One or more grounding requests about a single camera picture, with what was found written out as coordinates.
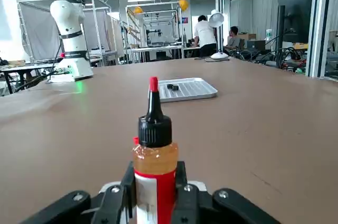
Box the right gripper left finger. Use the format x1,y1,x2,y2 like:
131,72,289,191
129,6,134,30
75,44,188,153
20,160,137,224

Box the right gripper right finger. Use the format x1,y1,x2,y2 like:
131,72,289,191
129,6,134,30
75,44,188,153
174,160,280,224

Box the small oil bottle red label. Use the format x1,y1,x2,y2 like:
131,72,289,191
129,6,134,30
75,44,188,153
132,76,179,224

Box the silver ridged metal tray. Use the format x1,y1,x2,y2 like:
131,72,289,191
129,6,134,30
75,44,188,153
147,77,219,104

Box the person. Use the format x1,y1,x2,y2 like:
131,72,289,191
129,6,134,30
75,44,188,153
226,25,245,50
193,14,219,58

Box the white desk lamp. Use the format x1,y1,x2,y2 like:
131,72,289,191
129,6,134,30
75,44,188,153
208,9,229,60

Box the black computer monitor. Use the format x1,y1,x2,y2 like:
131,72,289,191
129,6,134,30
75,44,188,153
277,0,316,44

